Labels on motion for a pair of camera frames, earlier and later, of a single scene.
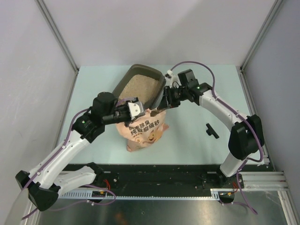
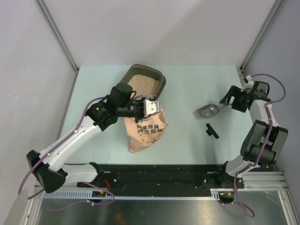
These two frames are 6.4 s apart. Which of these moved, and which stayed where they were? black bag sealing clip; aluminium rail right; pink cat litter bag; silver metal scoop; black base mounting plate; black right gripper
Moved: silver metal scoop; pink cat litter bag; black right gripper
Stayed: aluminium rail right; black base mounting plate; black bag sealing clip
